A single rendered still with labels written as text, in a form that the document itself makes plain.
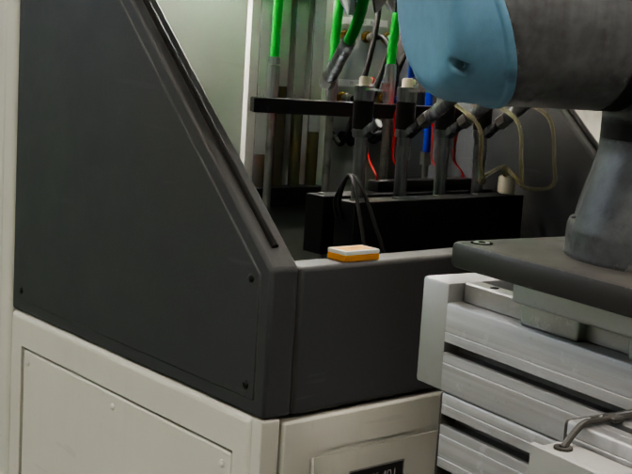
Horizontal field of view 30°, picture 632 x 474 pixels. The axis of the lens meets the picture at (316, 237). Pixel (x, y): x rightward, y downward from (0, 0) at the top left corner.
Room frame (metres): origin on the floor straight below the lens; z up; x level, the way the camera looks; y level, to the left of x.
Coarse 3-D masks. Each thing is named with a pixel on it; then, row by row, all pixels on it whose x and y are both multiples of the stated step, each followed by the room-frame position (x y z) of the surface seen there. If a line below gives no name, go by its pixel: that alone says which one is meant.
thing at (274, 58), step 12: (276, 0) 1.74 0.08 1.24; (360, 0) 1.39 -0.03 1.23; (276, 12) 1.74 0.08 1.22; (360, 12) 1.40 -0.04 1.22; (276, 24) 1.74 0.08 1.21; (360, 24) 1.41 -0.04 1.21; (276, 36) 1.74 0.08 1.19; (348, 36) 1.42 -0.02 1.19; (276, 48) 1.74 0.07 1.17; (276, 60) 1.74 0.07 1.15
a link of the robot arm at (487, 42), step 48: (432, 0) 0.76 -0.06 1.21; (480, 0) 0.73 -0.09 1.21; (528, 0) 0.74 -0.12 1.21; (576, 0) 0.75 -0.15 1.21; (624, 0) 0.76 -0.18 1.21; (432, 48) 0.77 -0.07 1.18; (480, 48) 0.73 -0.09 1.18; (528, 48) 0.74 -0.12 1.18; (576, 48) 0.75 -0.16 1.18; (624, 48) 0.76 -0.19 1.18; (480, 96) 0.77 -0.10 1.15; (528, 96) 0.77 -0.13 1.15; (576, 96) 0.78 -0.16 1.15
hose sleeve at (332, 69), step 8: (344, 48) 1.44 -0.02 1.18; (352, 48) 1.44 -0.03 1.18; (336, 56) 1.46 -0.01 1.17; (344, 56) 1.45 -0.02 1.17; (328, 64) 1.48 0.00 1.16; (336, 64) 1.46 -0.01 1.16; (344, 64) 1.47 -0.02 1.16; (328, 72) 1.48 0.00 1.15; (336, 72) 1.48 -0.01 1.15; (328, 80) 1.49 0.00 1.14
